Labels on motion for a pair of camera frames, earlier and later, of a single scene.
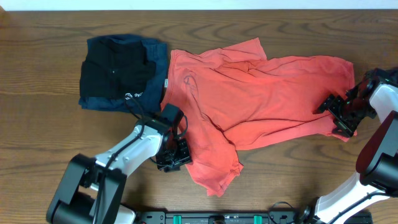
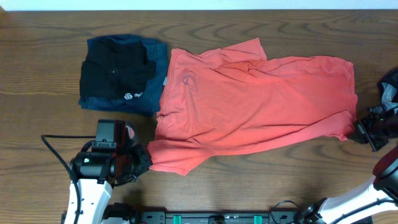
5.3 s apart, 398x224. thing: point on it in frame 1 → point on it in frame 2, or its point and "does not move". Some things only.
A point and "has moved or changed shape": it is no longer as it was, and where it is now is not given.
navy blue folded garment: x=149 y=99 does not move
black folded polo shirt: x=114 y=70 does not move
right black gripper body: x=348 y=115 → x=377 y=132
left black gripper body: x=175 y=157 → x=142 y=158
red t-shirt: x=234 y=98 has moved or changed shape
